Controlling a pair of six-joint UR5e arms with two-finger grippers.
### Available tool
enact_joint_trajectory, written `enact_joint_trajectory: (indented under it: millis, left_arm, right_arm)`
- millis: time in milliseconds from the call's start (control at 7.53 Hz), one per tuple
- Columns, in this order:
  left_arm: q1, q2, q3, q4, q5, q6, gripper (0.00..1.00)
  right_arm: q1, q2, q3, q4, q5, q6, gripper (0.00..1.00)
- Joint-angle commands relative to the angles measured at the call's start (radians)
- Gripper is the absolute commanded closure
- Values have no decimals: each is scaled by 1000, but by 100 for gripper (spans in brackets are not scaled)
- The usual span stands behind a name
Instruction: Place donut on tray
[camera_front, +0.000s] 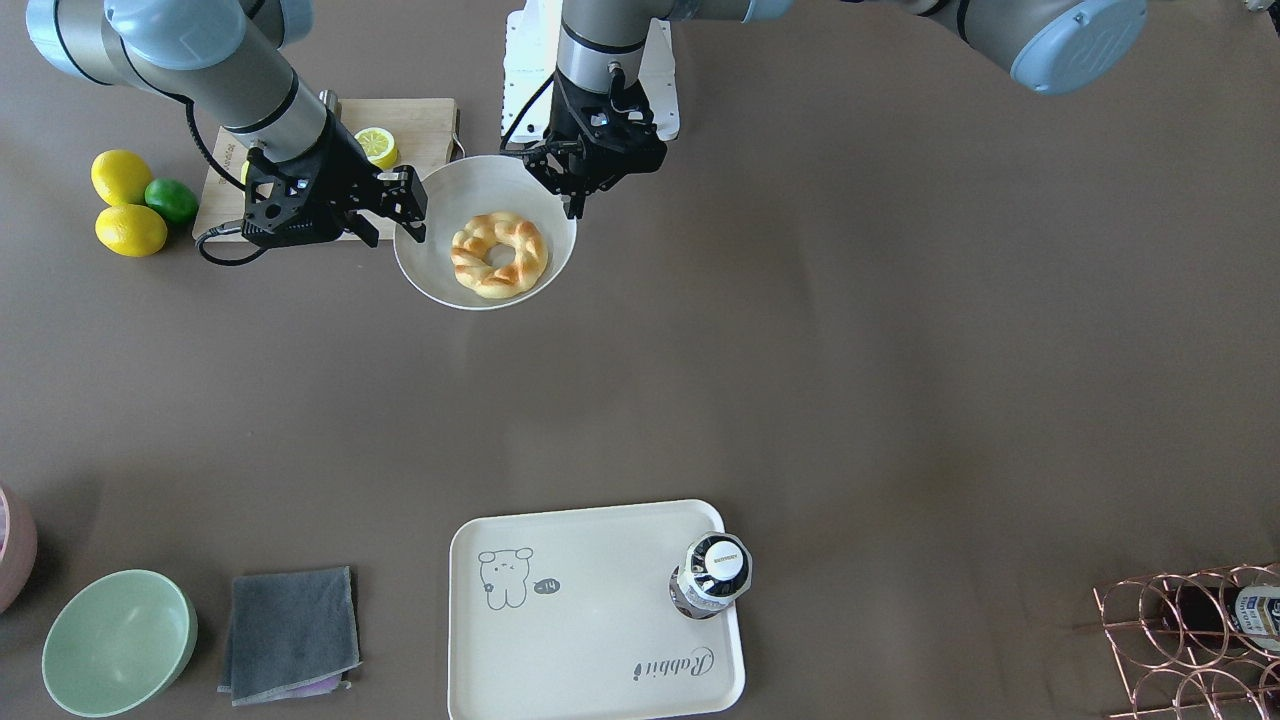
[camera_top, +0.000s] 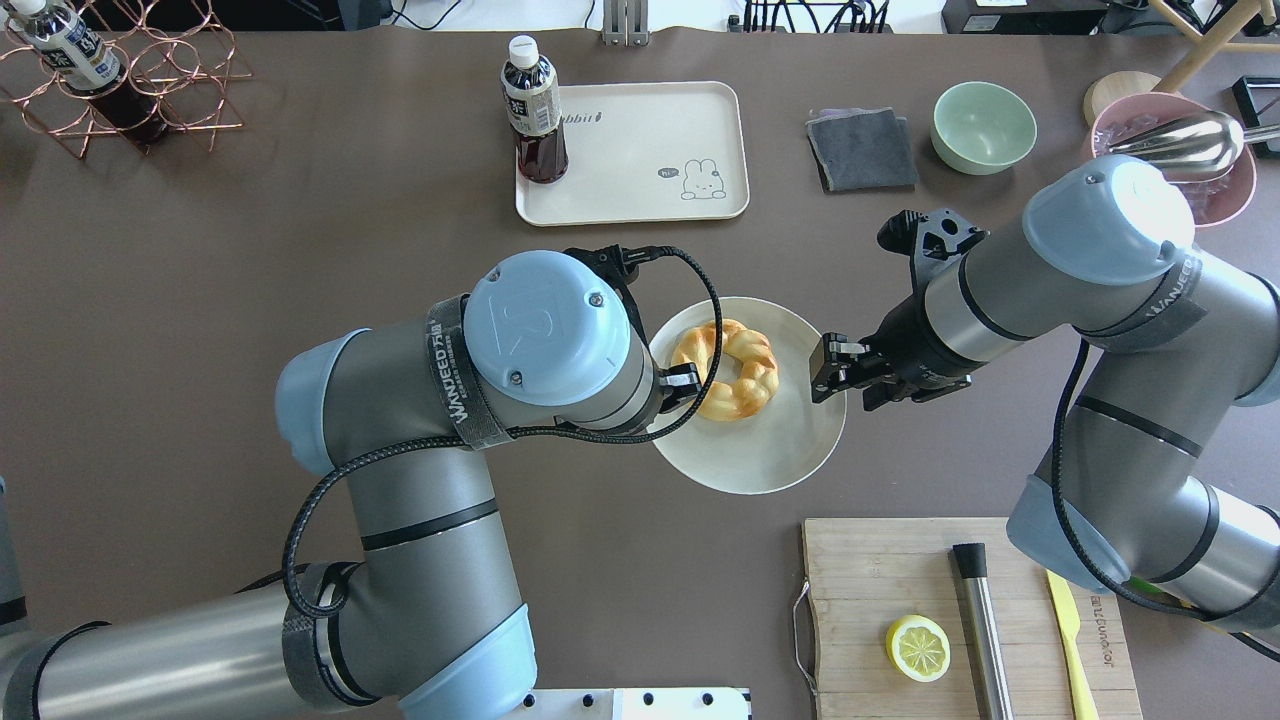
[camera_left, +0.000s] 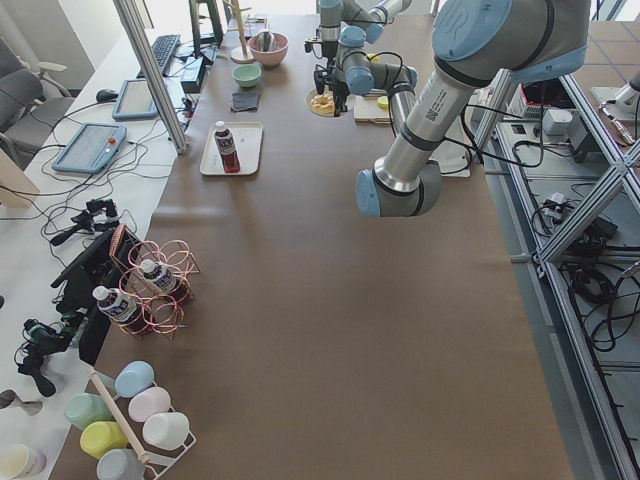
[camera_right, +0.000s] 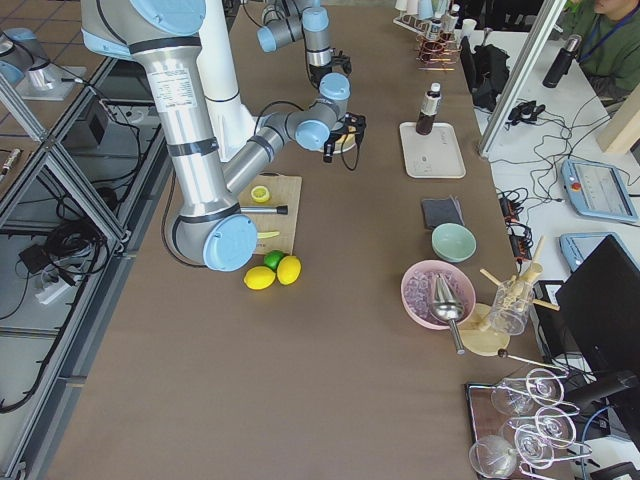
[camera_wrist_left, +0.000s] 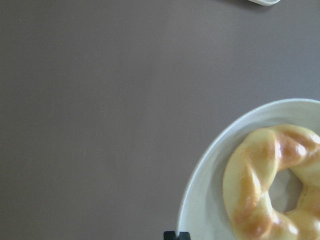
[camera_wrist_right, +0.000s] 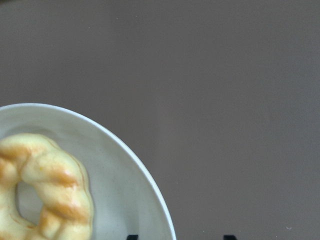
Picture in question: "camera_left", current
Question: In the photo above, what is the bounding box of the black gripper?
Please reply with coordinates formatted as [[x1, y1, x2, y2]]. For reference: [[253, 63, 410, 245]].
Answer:
[[313, 56, 335, 95], [330, 65, 350, 117]]

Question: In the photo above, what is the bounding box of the white plate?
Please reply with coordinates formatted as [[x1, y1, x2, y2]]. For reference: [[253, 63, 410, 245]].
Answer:
[[305, 89, 335, 118]]

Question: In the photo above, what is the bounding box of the twisted ring donut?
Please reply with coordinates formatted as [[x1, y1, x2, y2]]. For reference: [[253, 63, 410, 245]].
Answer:
[[309, 93, 334, 116]]

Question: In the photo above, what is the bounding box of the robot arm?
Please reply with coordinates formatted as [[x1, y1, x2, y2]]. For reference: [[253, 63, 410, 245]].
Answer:
[[320, 1, 590, 217], [304, 1, 412, 97]]

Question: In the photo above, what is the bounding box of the cream rabbit tray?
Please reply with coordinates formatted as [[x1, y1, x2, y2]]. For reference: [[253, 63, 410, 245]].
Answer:
[[200, 121, 263, 176]]

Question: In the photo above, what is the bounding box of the dark tea bottle on tray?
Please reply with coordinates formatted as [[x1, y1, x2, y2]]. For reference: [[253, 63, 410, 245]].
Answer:
[[214, 121, 240, 173]]

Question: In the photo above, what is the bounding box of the wooden cutting board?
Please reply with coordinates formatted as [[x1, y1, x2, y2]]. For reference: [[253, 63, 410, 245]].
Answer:
[[353, 95, 391, 124]]

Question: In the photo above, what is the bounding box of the half lemon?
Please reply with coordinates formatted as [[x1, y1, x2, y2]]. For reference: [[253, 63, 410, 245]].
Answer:
[[377, 96, 389, 110]]

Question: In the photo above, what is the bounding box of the pink bowl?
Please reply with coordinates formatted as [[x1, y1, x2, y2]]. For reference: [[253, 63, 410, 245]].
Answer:
[[248, 30, 289, 67]]

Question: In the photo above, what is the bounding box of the steel scoop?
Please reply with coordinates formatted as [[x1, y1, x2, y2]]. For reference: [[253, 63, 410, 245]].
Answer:
[[255, 29, 275, 52]]

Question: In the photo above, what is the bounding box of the mint green bowl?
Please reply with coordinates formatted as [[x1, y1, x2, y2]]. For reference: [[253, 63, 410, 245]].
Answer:
[[232, 64, 262, 88]]

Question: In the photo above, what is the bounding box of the grey folded cloth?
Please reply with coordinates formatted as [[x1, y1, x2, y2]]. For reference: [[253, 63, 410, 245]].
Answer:
[[230, 91, 261, 112]]

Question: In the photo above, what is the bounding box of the wooden mug tree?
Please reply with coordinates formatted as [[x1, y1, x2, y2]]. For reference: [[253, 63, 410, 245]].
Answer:
[[224, 0, 255, 64]]

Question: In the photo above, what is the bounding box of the black keyboard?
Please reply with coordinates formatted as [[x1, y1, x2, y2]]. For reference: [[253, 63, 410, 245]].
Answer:
[[151, 34, 181, 76]]

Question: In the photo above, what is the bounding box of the blue teach pendant far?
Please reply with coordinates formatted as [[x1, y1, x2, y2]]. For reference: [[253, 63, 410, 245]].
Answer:
[[112, 79, 158, 121]]

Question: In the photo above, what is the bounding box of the blue teach pendant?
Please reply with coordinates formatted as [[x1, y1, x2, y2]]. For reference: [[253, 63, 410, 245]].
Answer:
[[112, 79, 158, 121], [52, 123, 127, 174]]

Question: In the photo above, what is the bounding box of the black computer mouse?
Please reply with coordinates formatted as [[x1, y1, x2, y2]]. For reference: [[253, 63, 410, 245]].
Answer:
[[95, 89, 119, 103]]

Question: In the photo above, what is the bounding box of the blue teach pendant near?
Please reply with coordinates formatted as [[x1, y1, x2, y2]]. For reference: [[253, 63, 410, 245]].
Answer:
[[52, 123, 127, 174]]

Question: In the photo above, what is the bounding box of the bottle in rack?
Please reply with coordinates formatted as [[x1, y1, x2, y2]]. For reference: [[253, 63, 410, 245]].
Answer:
[[140, 259, 191, 304], [92, 286, 149, 337]]

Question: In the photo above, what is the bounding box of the blue cup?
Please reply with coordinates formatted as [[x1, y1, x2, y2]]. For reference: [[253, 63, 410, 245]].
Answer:
[[115, 360, 155, 398]]

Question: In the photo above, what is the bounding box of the pink cup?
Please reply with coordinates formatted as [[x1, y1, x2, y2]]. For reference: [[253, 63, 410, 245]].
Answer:
[[128, 386, 171, 422]]

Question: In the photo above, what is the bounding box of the white cup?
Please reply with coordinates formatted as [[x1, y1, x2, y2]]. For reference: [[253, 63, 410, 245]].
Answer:
[[142, 411, 190, 451]]

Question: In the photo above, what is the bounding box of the white cup rack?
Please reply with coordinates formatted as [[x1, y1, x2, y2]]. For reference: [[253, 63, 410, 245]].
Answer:
[[89, 368, 197, 479]]

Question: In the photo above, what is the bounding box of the green cup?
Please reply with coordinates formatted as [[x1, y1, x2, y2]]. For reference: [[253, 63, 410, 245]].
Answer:
[[64, 392, 112, 431]]

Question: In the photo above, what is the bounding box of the yellow cup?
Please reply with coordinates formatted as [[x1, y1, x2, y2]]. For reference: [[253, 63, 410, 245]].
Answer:
[[79, 421, 128, 459]]

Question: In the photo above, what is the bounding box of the grey cup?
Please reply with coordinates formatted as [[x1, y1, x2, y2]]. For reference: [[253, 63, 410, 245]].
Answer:
[[96, 449, 145, 480]]

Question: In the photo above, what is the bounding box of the cream cup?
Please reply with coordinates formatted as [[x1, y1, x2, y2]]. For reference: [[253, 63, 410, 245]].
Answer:
[[1, 444, 47, 479]]

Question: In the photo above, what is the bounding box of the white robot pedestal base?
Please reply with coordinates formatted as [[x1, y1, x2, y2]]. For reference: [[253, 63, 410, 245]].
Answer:
[[427, 117, 471, 178]]

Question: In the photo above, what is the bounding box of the aluminium frame post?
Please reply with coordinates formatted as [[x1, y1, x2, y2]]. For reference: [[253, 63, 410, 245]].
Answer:
[[113, 0, 189, 155]]

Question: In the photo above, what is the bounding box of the black camera tripod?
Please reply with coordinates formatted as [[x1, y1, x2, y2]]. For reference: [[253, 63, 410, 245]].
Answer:
[[49, 199, 120, 246]]

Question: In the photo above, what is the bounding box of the copper wire bottle rack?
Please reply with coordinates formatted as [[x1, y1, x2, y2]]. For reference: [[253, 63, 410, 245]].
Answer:
[[109, 225, 200, 339]]

